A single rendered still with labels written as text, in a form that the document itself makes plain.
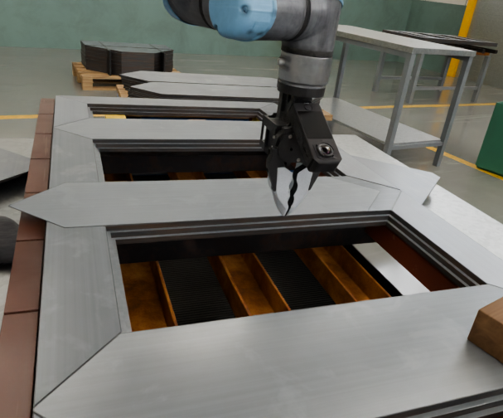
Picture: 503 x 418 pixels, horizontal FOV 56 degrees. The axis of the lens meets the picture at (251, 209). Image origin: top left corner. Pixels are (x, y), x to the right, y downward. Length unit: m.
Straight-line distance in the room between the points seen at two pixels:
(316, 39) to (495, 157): 3.86
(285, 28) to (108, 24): 7.57
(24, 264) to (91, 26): 7.44
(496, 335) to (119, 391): 0.45
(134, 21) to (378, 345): 7.85
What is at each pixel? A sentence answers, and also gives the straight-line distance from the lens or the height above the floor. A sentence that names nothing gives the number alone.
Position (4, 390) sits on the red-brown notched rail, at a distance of 0.57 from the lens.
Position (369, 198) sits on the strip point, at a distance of 1.04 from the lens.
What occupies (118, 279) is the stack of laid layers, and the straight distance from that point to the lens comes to 0.69.
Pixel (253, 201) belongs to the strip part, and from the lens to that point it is 0.92.
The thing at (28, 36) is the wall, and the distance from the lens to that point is 7.99.
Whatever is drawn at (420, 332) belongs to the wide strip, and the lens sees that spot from 0.67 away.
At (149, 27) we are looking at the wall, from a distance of 8.35.
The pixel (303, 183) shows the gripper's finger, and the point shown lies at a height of 0.95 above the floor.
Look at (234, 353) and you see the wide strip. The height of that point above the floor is 0.84.
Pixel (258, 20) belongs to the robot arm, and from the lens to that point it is 0.60.
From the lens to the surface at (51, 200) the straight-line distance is 0.90.
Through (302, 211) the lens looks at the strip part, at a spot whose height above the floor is 0.84.
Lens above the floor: 1.23
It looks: 26 degrees down
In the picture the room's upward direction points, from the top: 7 degrees clockwise
